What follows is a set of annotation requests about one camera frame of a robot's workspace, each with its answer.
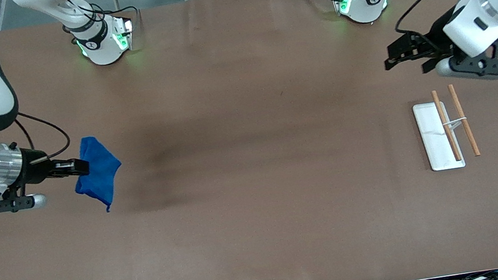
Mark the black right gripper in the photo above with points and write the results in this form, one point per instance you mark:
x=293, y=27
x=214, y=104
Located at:
x=34, y=167

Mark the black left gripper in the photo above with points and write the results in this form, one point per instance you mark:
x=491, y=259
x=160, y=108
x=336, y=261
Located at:
x=437, y=37

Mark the blue microfibre towel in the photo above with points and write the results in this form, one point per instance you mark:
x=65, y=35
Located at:
x=98, y=175

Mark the white rack base plate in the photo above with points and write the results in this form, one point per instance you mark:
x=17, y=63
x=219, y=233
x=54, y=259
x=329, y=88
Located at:
x=433, y=142

